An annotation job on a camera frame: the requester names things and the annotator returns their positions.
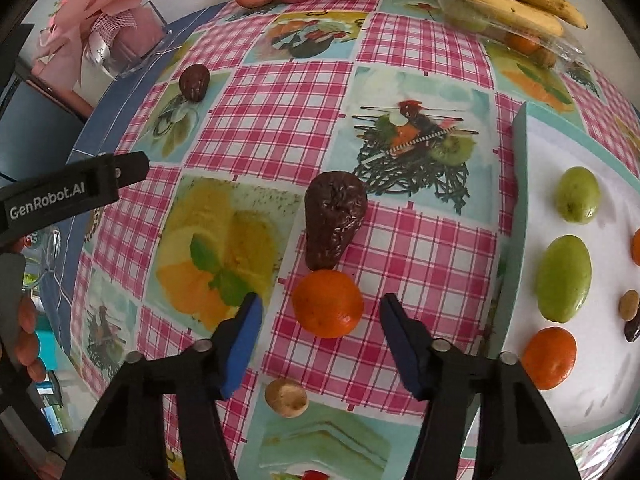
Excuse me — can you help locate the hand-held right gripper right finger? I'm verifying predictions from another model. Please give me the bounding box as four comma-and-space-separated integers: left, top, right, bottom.
379, 293, 583, 480

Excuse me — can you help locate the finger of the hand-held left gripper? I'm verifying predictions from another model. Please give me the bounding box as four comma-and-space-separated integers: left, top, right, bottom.
111, 151, 151, 187

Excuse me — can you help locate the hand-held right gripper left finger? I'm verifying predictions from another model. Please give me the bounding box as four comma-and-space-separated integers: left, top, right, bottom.
60, 292, 264, 480

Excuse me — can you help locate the large green fruit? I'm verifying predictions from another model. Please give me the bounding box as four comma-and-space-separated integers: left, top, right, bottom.
535, 234, 593, 323

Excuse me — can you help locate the white tray with teal rim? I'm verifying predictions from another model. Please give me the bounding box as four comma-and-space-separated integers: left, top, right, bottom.
492, 101, 640, 446

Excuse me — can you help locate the small brown round fruit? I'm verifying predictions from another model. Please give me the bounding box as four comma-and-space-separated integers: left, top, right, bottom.
619, 290, 640, 321

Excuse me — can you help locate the small green fruit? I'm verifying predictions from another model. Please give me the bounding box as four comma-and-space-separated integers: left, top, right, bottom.
555, 166, 601, 224

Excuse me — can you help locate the person's left hand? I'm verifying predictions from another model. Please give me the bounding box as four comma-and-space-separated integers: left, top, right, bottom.
11, 294, 48, 382

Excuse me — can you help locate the clear plastic pack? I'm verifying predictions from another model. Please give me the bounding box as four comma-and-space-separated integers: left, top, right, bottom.
22, 227, 63, 288

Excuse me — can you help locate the small beige round fruit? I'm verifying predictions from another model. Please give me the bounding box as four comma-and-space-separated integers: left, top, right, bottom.
264, 378, 309, 418

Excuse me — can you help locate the small dark avocado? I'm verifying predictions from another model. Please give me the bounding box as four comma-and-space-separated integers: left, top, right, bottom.
179, 64, 211, 102

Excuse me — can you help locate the clear glass vase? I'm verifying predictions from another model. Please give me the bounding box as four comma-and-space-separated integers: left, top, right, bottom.
82, 0, 174, 80

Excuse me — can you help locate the pink flower bouquet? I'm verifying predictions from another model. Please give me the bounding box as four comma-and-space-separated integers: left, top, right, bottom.
32, 0, 166, 89

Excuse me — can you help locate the large dark avocado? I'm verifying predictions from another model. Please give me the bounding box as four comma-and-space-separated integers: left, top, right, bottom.
304, 171, 369, 271

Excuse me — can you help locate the orange inside plastic container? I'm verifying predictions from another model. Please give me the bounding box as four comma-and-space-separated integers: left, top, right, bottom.
506, 31, 542, 56

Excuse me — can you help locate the clear plastic container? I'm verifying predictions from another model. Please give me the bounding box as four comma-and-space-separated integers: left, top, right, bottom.
436, 0, 586, 69

